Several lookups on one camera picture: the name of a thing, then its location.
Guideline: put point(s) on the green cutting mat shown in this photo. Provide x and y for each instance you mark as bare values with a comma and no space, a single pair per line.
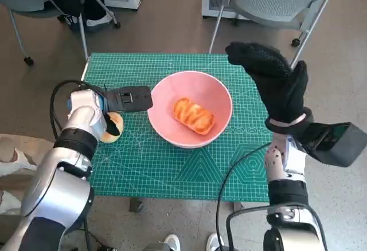
172,170

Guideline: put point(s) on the white shoe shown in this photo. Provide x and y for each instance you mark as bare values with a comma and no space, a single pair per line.
213,242
172,242

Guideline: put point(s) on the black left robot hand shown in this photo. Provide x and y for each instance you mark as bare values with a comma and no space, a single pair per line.
112,125

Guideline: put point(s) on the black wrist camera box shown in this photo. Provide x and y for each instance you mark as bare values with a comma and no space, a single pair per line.
134,99
341,148

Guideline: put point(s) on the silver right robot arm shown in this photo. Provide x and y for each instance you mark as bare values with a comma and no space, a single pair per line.
275,162

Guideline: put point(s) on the pink bowl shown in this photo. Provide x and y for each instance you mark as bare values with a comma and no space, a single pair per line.
163,119

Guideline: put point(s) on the round toy bread bun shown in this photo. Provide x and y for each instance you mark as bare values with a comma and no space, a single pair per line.
110,138

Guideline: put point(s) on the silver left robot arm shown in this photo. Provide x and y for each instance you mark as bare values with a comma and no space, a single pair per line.
51,185

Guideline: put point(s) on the oblong braided toy bread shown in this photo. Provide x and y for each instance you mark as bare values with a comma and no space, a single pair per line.
192,116

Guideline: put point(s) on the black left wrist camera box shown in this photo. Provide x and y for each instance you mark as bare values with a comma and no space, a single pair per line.
134,99

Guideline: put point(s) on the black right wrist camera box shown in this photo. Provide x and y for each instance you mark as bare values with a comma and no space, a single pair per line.
341,148

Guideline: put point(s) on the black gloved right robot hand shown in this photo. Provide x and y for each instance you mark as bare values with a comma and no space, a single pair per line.
278,86

